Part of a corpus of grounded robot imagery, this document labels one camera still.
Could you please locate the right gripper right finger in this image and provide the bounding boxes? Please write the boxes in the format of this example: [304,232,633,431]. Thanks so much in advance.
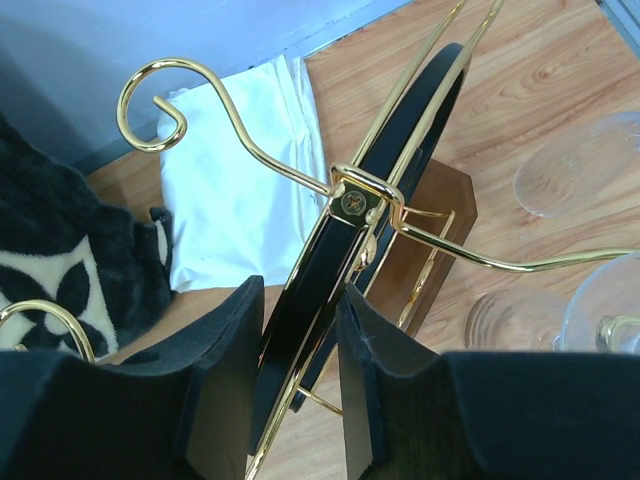
[336,286,639,479]

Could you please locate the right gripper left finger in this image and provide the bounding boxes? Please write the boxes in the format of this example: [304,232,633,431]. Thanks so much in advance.
[1,276,264,479]

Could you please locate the gold and black wine glass rack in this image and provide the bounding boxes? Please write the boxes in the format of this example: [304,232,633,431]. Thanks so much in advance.
[1,2,623,479]

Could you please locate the short clear wine glass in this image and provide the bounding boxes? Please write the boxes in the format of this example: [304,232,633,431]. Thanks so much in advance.
[464,253,639,355]

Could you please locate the tall clear champagne flute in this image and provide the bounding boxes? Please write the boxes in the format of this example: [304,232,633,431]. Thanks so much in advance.
[513,111,639,218]

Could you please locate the folded cream cloth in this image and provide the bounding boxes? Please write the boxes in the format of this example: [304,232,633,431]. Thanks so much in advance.
[160,55,327,293]

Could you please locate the black floral plush pillow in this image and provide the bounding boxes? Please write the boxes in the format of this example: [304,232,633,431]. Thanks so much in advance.
[1,121,173,359]

